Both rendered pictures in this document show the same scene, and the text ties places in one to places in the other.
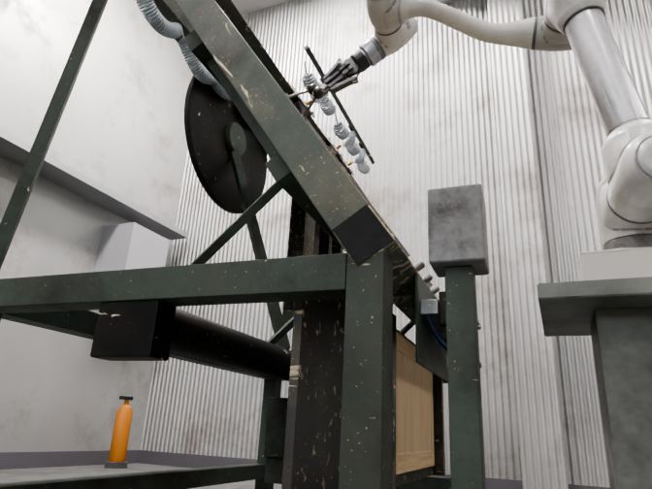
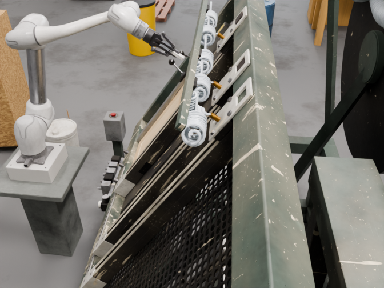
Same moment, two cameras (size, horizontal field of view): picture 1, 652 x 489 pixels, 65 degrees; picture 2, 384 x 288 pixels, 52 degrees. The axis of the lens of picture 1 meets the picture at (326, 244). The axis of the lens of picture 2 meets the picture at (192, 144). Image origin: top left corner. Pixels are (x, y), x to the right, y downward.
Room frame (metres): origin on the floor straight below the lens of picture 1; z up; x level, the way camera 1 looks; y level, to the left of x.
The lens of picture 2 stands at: (3.48, -0.44, 2.44)
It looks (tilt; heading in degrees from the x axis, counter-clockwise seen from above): 37 degrees down; 163
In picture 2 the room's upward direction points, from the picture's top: straight up
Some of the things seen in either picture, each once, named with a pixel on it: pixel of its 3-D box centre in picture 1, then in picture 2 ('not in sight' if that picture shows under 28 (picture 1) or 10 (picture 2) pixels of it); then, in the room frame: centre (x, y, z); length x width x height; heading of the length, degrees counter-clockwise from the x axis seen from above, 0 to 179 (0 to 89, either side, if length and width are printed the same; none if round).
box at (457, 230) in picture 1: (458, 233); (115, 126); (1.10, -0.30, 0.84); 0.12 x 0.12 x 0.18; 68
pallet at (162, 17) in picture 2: not in sight; (151, 8); (-3.58, 0.91, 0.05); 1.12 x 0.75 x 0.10; 153
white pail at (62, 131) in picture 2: not in sight; (63, 138); (0.27, -0.74, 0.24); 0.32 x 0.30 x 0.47; 156
